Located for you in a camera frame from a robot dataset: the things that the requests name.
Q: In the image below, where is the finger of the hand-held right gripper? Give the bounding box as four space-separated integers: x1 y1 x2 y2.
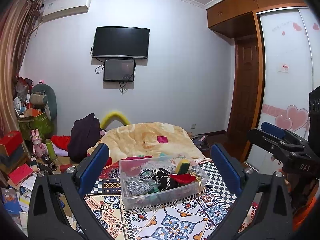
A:
261 122 309 153
247 128 302 163

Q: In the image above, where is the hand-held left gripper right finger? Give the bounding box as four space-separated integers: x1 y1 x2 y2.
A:
210 144 294 240

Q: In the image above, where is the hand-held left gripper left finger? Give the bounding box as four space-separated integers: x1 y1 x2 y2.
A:
27 142 110 240

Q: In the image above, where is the gold tassel ornament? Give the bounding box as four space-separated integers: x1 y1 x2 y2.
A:
189 171 204 189

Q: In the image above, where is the red fabric pouch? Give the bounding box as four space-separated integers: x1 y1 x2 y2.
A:
170 172 197 184

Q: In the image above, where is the yellow and green sponge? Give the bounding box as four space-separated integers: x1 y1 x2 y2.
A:
174 158 192 175

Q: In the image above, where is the silver glitter pouch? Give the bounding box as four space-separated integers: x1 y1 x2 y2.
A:
125 179 151 196

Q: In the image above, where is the black chain bag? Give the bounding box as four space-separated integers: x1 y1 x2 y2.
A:
139 167 181 193

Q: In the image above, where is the green knitted item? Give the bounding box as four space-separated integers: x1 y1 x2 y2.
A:
144 187 161 203

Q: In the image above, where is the clear plastic storage box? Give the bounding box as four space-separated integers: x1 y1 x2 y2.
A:
118 154 210 211

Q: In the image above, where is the dark purple jacket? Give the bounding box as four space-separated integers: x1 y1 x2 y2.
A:
67 113 103 163

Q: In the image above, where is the white sliding wardrobe door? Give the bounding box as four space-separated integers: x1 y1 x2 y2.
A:
246 7 320 170

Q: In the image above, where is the red cushion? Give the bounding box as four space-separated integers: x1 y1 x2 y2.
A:
51 135 72 150

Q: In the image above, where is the black flashlight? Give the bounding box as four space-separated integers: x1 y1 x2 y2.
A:
41 154 59 172

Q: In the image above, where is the brown wooden door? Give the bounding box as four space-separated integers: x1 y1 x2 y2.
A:
226 36 261 152

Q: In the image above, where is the green tube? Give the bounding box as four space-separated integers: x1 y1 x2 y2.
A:
45 138 57 157

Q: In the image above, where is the person's orange clothing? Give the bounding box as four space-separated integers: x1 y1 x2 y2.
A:
287 195 320 233

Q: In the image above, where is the yellow plush blanket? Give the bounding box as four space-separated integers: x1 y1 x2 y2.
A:
86 122 207 165

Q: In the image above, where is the pink rabbit toy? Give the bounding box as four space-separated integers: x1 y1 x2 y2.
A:
30 129 48 158

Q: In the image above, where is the patterned bed sheet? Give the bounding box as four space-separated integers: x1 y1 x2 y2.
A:
75 155 265 240

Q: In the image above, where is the green shopping bag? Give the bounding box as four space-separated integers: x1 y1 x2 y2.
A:
18 111 54 140

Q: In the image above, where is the red book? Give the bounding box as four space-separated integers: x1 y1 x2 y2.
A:
9 164 34 186

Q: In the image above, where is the pile of papers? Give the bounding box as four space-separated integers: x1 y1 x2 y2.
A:
0 172 38 222

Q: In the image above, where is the grey shark plush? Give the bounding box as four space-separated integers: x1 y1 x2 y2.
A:
31 83 58 122

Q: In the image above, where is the red box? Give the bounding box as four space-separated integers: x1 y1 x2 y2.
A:
0 131 23 155

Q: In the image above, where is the pile of household clutter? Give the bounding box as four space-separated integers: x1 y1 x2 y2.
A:
12 75 34 118

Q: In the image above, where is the wooden overhead cabinet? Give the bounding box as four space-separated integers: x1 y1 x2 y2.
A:
206 0 308 38

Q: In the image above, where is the striped pink curtain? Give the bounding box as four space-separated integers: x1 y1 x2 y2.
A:
0 0 43 155

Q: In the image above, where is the white air conditioner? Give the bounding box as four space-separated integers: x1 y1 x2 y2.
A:
41 0 90 22

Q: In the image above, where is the yellow foam ring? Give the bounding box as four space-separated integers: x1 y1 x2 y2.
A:
100 109 130 129

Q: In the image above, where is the small black wall monitor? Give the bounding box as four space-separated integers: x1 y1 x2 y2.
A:
103 58 136 82

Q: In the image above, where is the large black wall television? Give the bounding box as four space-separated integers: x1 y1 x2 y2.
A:
92 26 150 59

